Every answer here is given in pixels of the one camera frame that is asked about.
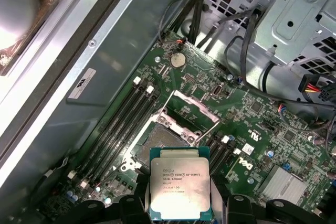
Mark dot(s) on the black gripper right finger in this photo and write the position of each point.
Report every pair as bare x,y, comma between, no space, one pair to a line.
240,211

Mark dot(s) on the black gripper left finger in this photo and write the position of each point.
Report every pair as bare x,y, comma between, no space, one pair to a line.
131,211

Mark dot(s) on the silver green CPU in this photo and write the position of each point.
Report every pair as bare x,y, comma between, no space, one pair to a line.
179,182

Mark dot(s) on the black RAM slot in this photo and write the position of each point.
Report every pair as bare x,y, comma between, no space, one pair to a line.
110,131
116,136
104,127
123,141

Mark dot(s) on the CPU socket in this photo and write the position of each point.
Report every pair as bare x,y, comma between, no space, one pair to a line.
164,140

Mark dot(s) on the silver chipset heatsink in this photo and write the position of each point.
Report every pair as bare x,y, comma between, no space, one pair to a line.
283,186

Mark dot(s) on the green motherboard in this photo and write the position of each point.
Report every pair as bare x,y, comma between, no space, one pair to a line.
236,98

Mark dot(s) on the internal USB port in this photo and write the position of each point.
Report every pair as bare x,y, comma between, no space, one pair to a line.
218,90

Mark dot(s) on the silver coin cell battery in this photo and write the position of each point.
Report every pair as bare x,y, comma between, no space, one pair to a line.
178,60

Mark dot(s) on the black PC case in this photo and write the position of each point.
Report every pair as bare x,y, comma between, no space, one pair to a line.
110,37

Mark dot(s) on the silver metal drive cage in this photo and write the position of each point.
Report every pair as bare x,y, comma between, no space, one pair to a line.
294,24

